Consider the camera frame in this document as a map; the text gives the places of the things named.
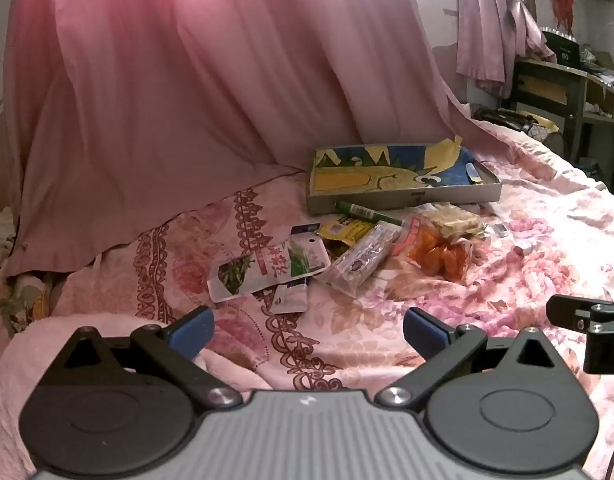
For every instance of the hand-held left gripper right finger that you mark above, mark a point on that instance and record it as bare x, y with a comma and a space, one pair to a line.
427, 332

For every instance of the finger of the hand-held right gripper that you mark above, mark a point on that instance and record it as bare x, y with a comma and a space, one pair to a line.
567, 310

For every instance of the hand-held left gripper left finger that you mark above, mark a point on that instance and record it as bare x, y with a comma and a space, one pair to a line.
194, 332

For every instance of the orange snack packet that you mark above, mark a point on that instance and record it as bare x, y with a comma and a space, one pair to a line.
437, 255

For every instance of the green vegetable snack pouch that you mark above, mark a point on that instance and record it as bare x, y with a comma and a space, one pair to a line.
267, 267

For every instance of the clear packet of bars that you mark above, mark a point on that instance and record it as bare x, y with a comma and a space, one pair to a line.
362, 260

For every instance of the small white sachet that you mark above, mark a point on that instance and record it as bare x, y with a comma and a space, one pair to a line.
289, 299

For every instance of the beige cracker packet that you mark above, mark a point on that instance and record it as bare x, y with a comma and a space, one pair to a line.
452, 220

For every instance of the yellow snack packet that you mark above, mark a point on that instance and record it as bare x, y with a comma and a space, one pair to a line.
347, 230

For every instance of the green marker pen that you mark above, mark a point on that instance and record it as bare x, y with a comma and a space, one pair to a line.
362, 211

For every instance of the grey shallow cardboard box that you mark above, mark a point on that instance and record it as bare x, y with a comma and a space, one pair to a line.
387, 201

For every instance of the pink floral bedsheet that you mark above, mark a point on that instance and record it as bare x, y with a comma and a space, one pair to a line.
517, 275

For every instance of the small silver packet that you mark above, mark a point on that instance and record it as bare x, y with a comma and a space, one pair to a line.
499, 229

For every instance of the small pale blue sachet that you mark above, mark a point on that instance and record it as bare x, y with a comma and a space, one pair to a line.
472, 172

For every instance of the dark wooden desk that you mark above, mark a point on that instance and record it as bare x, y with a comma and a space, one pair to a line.
577, 90

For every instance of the pink bed curtain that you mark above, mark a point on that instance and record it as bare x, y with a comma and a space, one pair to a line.
187, 85

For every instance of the black box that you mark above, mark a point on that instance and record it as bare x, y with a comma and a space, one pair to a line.
562, 47

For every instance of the purple window curtain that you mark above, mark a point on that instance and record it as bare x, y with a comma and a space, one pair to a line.
492, 25

